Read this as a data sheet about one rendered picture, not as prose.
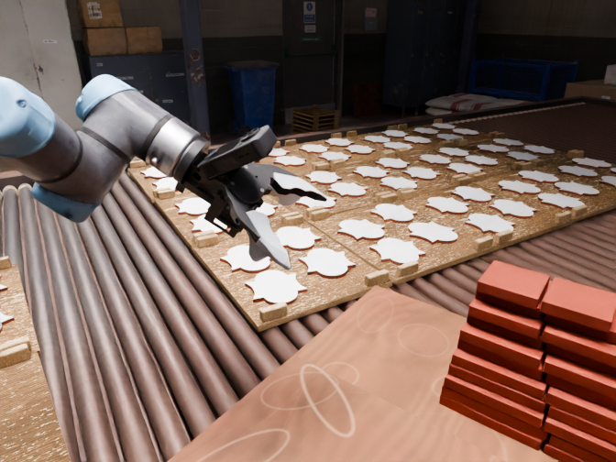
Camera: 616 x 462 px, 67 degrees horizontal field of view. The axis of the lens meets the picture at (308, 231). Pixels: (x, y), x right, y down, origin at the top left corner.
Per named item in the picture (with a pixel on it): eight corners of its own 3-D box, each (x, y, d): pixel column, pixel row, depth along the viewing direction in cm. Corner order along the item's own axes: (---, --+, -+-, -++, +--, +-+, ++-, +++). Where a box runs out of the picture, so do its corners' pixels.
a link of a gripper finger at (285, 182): (308, 201, 76) (256, 195, 72) (325, 179, 72) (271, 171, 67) (313, 217, 75) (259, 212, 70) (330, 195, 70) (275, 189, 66)
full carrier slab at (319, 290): (258, 333, 94) (257, 314, 93) (192, 252, 126) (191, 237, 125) (392, 286, 111) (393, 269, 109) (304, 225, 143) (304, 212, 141)
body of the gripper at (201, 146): (258, 209, 73) (192, 165, 71) (280, 176, 67) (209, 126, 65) (236, 242, 68) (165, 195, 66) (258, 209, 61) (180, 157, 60)
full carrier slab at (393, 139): (395, 159, 209) (396, 149, 208) (344, 139, 242) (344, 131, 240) (452, 148, 225) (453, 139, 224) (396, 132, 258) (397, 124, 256)
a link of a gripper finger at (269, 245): (277, 283, 65) (248, 228, 68) (295, 263, 60) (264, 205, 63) (258, 290, 63) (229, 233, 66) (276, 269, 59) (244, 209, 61)
